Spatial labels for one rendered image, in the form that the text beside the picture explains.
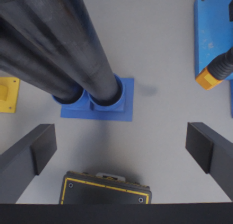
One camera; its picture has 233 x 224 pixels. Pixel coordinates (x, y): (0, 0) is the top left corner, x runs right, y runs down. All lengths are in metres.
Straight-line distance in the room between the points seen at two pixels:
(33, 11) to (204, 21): 1.73
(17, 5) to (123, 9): 1.79
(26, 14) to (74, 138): 1.46
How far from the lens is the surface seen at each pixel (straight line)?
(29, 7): 0.45
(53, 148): 0.17
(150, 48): 1.90
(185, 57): 1.90
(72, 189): 1.51
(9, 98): 2.20
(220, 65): 0.54
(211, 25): 1.99
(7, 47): 0.79
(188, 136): 0.17
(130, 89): 1.72
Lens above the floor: 1.67
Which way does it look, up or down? 78 degrees down
